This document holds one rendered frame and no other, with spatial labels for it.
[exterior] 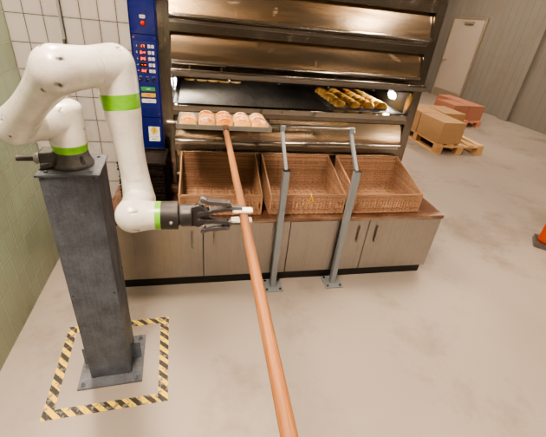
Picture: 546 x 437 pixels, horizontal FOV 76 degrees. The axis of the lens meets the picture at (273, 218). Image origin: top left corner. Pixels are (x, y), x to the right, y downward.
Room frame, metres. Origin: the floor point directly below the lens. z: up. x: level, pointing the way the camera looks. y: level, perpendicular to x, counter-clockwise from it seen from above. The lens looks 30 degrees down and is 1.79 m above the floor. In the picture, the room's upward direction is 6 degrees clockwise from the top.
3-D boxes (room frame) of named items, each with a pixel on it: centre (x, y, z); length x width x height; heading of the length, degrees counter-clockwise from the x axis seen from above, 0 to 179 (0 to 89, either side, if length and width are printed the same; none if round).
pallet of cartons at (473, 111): (8.48, -3.78, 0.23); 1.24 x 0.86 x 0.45; 20
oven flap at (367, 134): (2.66, -0.10, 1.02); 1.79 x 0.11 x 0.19; 104
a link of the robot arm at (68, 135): (1.25, 0.82, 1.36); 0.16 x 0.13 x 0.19; 150
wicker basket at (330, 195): (2.41, -0.18, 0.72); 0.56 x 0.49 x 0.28; 104
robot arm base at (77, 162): (1.25, 0.86, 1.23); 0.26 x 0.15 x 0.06; 107
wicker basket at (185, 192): (2.26, 0.40, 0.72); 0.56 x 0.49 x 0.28; 103
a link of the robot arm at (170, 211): (0.97, 0.33, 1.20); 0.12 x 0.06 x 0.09; 14
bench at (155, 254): (2.36, -0.06, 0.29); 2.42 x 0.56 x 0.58; 104
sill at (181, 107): (2.69, -0.09, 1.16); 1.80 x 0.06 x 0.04; 104
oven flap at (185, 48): (2.66, -0.10, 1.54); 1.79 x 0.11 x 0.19; 104
